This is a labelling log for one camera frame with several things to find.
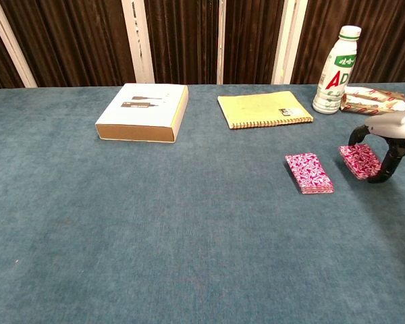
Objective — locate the pink patterned card stack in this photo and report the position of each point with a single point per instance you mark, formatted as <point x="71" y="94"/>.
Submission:
<point x="308" y="172"/>
<point x="362" y="160"/>

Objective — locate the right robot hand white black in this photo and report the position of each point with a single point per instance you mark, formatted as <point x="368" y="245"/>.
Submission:
<point x="398" y="126"/>

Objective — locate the white cardboard box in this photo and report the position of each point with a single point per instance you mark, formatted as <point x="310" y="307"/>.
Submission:
<point x="141" y="106"/>

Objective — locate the yellow spiral notebook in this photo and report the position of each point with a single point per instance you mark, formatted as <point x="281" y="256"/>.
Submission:
<point x="263" y="108"/>

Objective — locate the white drink bottle green label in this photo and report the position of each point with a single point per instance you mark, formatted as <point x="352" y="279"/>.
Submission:
<point x="335" y="67"/>

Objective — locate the white frame post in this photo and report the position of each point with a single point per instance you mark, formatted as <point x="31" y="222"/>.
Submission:
<point x="288" y="40"/>
<point x="221" y="40"/>
<point x="11" y="47"/>
<point x="138" y="40"/>

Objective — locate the brown white snack packet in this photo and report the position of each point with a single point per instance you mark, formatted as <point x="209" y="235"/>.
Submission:
<point x="371" y="99"/>

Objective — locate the dark brown pleated curtain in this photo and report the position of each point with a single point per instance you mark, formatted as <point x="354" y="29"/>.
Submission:
<point x="77" y="40"/>

